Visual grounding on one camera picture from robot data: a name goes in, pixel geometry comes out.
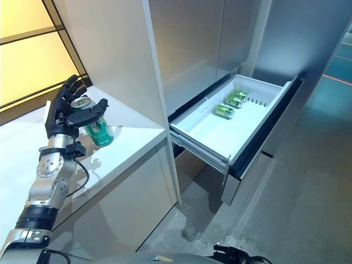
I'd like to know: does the white fridge drawer steel front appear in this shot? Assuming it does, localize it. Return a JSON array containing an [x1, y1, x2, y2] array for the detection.
[[168, 74, 303, 207]]

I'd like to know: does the tall white cabinet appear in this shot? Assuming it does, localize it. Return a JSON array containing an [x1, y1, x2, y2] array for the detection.
[[52, 0, 182, 203]]

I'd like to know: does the grey robot torso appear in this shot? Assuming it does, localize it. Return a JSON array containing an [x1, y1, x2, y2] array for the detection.
[[41, 249, 212, 264]]

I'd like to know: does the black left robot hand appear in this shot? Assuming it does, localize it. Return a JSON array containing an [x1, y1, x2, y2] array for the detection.
[[45, 74, 108, 140]]

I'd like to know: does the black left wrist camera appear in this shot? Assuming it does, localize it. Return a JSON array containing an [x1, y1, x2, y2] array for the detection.
[[65, 141, 86, 157]]

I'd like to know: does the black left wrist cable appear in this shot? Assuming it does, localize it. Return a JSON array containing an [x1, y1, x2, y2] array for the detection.
[[67, 156, 90, 197]]

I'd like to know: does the yellow lit window dark frame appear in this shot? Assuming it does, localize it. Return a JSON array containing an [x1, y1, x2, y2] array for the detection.
[[0, 0, 93, 127]]

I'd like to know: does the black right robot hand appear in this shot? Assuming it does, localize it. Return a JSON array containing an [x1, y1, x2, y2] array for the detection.
[[207, 243, 248, 264]]

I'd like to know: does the stainless steel fridge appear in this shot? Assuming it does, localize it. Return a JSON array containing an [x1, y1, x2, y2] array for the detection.
[[148, 0, 352, 207]]

